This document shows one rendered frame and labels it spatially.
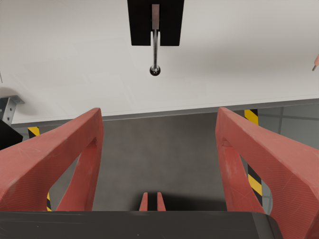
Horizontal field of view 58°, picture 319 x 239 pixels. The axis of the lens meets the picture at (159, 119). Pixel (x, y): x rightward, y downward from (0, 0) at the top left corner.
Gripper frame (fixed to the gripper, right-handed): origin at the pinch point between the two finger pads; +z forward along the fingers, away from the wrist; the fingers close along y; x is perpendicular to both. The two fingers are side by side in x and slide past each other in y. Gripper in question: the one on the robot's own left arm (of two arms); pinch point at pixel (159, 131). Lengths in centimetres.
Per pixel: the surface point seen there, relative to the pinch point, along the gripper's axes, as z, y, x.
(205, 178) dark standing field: 89, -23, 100
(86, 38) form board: 25.8, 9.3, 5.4
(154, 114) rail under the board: 33.9, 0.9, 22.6
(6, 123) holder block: 27.5, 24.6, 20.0
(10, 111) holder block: 29.6, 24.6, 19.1
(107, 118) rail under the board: 34.4, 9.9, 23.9
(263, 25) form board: 25.1, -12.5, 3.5
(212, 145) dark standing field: 96, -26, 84
